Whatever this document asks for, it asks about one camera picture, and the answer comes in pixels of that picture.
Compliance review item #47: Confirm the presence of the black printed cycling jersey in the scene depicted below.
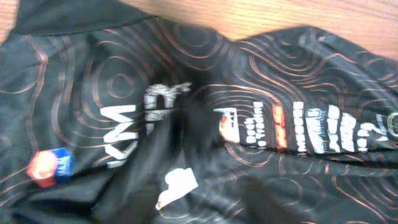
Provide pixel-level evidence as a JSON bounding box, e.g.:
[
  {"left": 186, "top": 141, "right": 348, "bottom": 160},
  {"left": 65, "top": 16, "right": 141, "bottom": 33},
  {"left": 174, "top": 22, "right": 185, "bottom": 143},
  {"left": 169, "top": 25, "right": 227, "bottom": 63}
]
[{"left": 1, "top": 1, "right": 397, "bottom": 223}]

